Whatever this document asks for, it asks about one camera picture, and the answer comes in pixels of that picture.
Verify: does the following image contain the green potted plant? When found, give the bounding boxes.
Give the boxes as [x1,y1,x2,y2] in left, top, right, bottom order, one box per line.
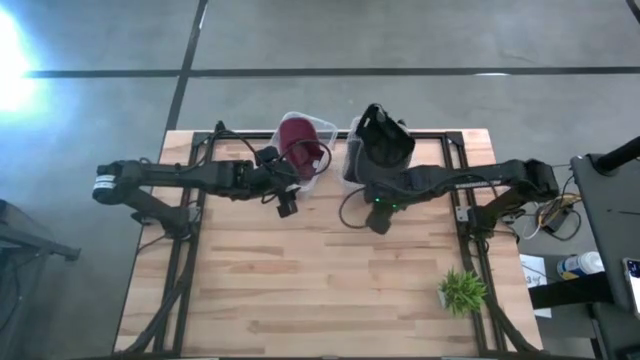
[437,268,489,319]

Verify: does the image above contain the red baseball cap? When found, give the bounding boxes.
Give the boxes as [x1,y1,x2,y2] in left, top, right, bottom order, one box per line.
[277,117,326,181]

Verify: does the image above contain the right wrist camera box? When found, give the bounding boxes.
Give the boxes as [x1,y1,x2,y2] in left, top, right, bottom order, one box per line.
[366,199,397,236]

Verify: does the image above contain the black cable bundle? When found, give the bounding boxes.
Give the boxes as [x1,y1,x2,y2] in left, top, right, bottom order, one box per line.
[467,238,542,357]
[122,238,202,357]

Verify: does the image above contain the smartphone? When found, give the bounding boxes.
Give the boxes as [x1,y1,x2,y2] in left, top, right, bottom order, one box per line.
[622,257,640,320]

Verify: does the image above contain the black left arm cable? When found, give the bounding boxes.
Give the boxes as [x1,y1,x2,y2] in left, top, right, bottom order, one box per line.
[212,120,262,154]

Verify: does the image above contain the black left camera cable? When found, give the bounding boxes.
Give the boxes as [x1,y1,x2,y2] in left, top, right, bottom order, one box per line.
[278,138,334,178]

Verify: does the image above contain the tangled yellow and white wires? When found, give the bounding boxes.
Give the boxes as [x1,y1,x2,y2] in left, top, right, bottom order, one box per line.
[519,174,584,242]

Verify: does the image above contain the black pole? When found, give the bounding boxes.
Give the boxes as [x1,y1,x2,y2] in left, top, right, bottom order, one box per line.
[593,135,640,175]

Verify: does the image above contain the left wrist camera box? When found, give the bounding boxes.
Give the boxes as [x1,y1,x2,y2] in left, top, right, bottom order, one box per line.
[276,191,300,219]

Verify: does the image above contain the black camera cable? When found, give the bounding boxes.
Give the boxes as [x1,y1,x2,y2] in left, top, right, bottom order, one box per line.
[338,186,374,231]
[278,138,334,178]

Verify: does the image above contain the white paper sheet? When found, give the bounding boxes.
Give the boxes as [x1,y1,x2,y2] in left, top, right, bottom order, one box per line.
[518,253,553,320]

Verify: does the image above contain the dark grey side desk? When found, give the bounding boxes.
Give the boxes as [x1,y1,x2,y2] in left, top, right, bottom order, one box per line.
[528,152,640,360]

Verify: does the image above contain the dark grey cart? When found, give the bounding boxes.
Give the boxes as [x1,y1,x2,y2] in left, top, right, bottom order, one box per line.
[0,198,82,360]

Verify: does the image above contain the black right camera cable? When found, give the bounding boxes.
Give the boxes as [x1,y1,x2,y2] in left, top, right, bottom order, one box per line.
[338,186,374,231]

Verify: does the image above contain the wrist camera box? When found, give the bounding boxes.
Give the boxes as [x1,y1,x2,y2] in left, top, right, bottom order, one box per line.
[366,199,397,236]
[276,191,300,219]

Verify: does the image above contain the black aluminium frame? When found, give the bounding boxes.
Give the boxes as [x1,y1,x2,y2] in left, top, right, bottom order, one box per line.
[152,129,542,357]

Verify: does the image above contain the clear plastic bin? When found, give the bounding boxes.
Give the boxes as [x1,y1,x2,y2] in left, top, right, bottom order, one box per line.
[341,115,419,187]
[269,110,339,194]

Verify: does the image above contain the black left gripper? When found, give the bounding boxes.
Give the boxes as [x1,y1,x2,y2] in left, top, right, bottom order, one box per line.
[247,145,301,199]

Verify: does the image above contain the black power adapter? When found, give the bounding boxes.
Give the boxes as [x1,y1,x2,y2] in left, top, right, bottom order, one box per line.
[542,207,572,234]

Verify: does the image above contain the white labelled canister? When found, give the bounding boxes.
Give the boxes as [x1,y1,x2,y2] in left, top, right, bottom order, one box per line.
[556,250,606,281]

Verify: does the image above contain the dark grey baseball cap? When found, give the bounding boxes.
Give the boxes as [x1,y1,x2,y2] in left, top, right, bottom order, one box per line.
[355,102,417,174]

